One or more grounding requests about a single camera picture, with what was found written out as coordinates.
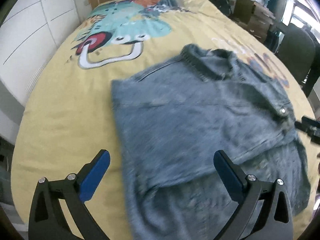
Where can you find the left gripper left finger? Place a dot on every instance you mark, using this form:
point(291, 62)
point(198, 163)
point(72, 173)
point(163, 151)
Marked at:
point(46, 219)

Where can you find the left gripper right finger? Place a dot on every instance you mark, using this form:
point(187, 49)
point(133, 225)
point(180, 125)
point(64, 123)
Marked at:
point(275, 217)

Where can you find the blue denim jacket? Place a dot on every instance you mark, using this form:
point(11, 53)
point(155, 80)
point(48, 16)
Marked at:
point(172, 117)

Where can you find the dark office chair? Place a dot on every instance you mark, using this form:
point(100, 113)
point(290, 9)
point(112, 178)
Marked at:
point(299, 52)

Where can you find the yellow dinosaur print bedspread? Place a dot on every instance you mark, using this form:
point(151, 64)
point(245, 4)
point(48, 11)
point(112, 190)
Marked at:
point(69, 115)

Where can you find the brown cardboard boxes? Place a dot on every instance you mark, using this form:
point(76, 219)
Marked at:
point(254, 17)

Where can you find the black backpack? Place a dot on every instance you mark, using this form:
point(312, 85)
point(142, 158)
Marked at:
point(223, 5)

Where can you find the white wardrobe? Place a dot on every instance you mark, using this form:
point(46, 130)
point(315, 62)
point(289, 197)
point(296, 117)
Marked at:
point(30, 35)

